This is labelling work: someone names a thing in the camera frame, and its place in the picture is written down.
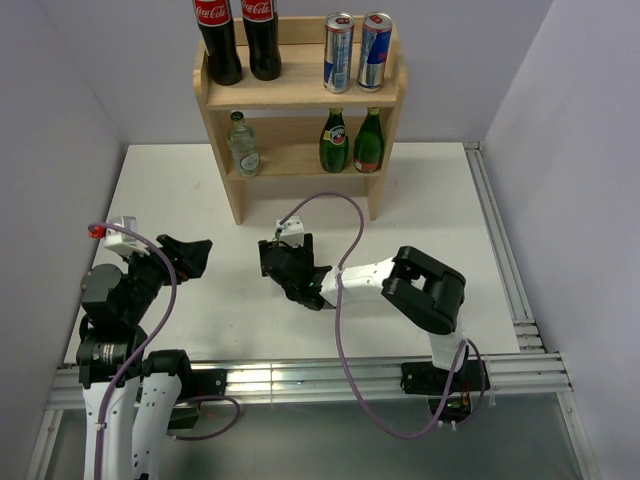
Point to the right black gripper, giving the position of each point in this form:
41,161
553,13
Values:
306,251

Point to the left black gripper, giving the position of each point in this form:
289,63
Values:
189,256

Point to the green glass bottle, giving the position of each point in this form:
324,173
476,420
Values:
369,144
334,142

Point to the clear glass bottle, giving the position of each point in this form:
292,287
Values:
242,141

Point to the silver blue can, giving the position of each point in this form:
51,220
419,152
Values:
339,30
375,44

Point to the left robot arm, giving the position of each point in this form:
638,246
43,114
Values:
128,394

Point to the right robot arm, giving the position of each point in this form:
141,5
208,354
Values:
425,290

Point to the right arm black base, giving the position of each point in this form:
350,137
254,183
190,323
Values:
422,378

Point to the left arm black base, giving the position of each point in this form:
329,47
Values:
203,382

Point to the wooden two-tier shelf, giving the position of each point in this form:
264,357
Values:
296,106

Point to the right Coca-Cola bottle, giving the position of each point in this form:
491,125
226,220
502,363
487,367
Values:
260,20

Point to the coca-cola bottle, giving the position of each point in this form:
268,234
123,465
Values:
215,22
260,20

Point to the left Coca-Cola bottle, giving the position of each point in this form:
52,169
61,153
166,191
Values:
215,22

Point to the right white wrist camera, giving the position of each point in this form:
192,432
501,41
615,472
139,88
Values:
290,231

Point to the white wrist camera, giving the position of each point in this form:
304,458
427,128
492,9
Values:
118,242
290,231

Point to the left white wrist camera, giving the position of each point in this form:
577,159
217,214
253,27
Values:
118,242

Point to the aluminium table frame rail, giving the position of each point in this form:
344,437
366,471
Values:
277,352

